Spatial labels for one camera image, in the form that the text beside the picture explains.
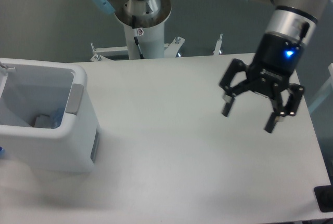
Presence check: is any white pedestal base frame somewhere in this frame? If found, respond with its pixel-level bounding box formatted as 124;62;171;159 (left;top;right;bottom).
89;36;186;62

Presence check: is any white leveling foot bolt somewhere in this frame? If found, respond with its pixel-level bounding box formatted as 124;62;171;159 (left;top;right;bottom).
213;33;223;56

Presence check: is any white frame at right edge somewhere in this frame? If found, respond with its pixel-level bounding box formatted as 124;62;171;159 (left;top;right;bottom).
308;63;332;114

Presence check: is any black cable on pedestal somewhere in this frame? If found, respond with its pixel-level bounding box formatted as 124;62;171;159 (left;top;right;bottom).
132;15;145;60

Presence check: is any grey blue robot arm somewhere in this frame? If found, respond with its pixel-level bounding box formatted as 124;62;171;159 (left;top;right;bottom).
92;0;329;133

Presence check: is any black device at table corner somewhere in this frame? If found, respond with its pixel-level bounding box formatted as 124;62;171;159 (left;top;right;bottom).
314;185;332;213

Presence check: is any crushed clear plastic bottle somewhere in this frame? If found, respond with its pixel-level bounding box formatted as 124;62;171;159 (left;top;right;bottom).
50;108;65;129

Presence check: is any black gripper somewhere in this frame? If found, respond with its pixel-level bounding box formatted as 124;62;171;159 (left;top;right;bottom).
219;34;305;134

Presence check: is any blue object at left edge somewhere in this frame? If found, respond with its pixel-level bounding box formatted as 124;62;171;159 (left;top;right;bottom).
0;147;5;159

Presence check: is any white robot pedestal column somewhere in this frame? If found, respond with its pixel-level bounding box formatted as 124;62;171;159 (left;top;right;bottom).
116;0;172;60

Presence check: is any white trash can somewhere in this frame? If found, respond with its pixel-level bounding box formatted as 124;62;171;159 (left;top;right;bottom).
1;58;99;173

